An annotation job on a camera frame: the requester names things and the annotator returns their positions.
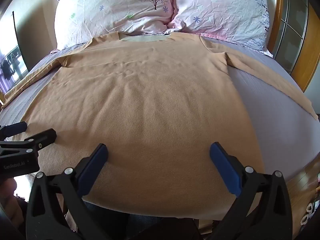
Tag floral pillow with tree print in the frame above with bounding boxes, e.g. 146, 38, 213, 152
53, 0, 177, 51

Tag person's left hand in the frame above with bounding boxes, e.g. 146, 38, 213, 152
0, 178, 27, 230

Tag tan long-sleeved shirt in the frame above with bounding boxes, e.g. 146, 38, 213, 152
3, 31, 319, 220

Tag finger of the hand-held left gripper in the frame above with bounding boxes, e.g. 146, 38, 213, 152
0, 128, 58, 156
0, 121, 28, 141

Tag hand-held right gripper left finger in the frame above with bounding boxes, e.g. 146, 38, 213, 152
25, 143, 118, 240

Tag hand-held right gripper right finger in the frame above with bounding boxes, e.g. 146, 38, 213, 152
209, 142, 293, 240

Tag window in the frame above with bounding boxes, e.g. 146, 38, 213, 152
0, 44, 28, 94

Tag pink floral pillow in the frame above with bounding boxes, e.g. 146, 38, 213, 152
167, 0, 274, 56

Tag white fuzzy slipper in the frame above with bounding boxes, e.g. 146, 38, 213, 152
298, 202, 317, 227

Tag hanging dark clothes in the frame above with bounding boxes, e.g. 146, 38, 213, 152
0, 55, 18, 80

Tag wooden headboard with grey panels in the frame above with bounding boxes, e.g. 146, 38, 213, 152
266, 0, 320, 93

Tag grey bed sheet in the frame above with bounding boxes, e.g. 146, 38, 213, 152
0, 36, 320, 188

